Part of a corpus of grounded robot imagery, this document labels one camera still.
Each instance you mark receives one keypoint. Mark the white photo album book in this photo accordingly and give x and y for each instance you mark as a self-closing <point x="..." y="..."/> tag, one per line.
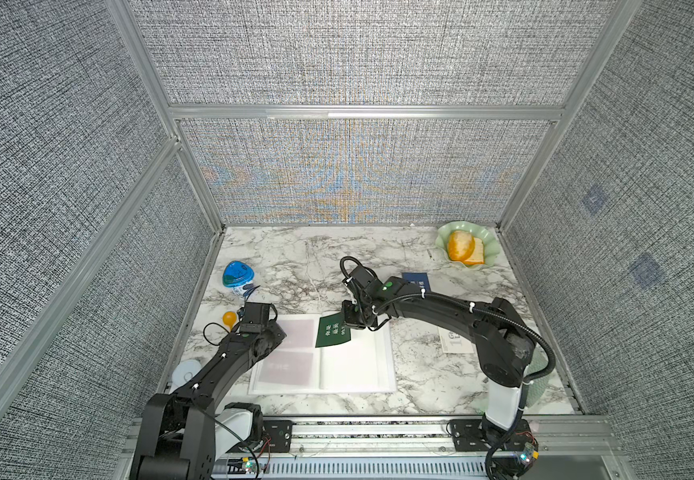
<point x="364" y="365"/>

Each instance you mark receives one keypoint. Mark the yellow spoon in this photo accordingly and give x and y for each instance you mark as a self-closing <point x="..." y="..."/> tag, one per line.
<point x="229" y="320"/>

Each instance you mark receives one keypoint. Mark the green glass plate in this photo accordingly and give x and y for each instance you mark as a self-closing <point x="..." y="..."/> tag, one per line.
<point x="492" y="246"/>

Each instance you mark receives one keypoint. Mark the blue card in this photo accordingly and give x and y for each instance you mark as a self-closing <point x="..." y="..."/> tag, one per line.
<point x="418" y="278"/>

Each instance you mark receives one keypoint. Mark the green folded cloth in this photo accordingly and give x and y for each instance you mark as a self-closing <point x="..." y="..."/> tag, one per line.
<point x="539" y="385"/>

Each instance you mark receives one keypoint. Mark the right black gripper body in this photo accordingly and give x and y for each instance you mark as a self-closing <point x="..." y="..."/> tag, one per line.
<point x="358" y="315"/>

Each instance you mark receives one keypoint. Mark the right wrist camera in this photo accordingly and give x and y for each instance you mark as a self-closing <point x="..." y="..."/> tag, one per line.
<point x="364" y="284"/>

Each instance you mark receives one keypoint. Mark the blue lidded cup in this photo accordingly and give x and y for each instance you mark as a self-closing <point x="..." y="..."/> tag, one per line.
<point x="239" y="277"/>

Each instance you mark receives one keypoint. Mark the white card grey print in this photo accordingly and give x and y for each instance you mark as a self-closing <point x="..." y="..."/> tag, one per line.
<point x="453" y="343"/>

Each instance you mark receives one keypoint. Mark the bread piece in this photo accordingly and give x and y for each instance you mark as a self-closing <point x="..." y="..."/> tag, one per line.
<point x="466" y="248"/>

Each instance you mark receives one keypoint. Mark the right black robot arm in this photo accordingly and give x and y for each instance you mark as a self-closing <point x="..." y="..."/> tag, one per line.
<point x="510" y="354"/>

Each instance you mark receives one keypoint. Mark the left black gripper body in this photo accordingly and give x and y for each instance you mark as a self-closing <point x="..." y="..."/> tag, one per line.
<point x="272" y="336"/>

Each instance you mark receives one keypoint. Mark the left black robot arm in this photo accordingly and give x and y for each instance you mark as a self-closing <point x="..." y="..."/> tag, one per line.
<point x="176" y="439"/>

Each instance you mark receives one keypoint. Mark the green card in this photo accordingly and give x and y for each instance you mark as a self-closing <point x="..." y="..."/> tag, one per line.
<point x="332" y="331"/>

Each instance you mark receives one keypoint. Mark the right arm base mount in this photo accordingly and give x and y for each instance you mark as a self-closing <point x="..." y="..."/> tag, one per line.
<point x="509" y="454"/>

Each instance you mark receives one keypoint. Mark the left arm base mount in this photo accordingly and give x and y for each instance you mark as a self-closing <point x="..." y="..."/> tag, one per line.
<point x="244" y="425"/>

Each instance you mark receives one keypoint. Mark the aluminium front rail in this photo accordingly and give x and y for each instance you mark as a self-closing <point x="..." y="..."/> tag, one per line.
<point x="419" y="447"/>

